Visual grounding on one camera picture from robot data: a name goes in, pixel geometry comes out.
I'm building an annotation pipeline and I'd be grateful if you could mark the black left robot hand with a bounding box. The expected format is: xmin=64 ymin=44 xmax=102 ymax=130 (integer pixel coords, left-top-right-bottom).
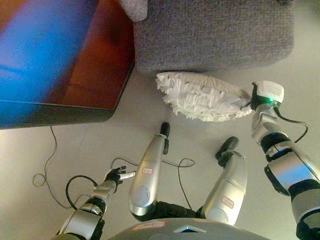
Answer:
xmin=104 ymin=164 xmax=137 ymax=186

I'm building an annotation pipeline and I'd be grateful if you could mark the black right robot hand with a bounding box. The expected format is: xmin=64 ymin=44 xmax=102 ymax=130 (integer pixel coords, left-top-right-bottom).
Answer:
xmin=249 ymin=80 xmax=285 ymax=111

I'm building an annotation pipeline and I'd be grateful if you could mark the white fringed pillow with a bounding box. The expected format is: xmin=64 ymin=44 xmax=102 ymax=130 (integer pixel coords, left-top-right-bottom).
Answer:
xmin=155 ymin=71 xmax=254 ymax=123

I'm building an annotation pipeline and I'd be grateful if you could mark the grey fabric sofa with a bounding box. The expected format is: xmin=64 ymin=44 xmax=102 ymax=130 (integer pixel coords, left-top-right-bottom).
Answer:
xmin=119 ymin=0 xmax=295 ymax=75

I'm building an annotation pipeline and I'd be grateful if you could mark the silver left robot leg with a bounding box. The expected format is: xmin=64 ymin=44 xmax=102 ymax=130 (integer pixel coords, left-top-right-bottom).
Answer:
xmin=128 ymin=121 xmax=171 ymax=223

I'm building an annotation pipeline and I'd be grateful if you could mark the silver robot leg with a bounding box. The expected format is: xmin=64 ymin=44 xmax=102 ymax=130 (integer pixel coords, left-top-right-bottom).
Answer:
xmin=199 ymin=136 xmax=249 ymax=226
xmin=128 ymin=121 xmax=171 ymax=223

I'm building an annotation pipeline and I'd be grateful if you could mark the grey robot torso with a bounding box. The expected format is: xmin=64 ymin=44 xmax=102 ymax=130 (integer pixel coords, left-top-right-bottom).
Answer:
xmin=104 ymin=199 xmax=272 ymax=240

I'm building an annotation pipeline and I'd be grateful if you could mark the silver right robot leg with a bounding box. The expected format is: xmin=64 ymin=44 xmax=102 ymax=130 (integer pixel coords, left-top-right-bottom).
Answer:
xmin=199 ymin=136 xmax=249 ymax=226

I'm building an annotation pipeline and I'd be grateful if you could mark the reddish brown wooden cabinet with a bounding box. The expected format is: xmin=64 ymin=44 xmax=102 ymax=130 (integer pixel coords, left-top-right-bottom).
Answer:
xmin=0 ymin=0 xmax=136 ymax=131

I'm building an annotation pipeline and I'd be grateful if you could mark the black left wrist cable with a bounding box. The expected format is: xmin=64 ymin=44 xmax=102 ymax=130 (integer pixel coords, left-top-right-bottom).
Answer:
xmin=65 ymin=174 xmax=99 ymax=213

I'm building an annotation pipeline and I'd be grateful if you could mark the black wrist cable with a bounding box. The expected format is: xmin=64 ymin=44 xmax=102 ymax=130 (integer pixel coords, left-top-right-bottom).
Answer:
xmin=273 ymin=106 xmax=310 ymax=144
xmin=65 ymin=174 xmax=99 ymax=213

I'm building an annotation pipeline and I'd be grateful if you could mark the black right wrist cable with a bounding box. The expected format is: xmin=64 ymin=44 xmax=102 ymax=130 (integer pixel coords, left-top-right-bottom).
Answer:
xmin=273 ymin=106 xmax=310 ymax=144

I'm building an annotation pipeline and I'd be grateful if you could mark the thin grey floor cable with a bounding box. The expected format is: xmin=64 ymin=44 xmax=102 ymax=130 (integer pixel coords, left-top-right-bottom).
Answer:
xmin=32 ymin=126 xmax=196 ymax=211

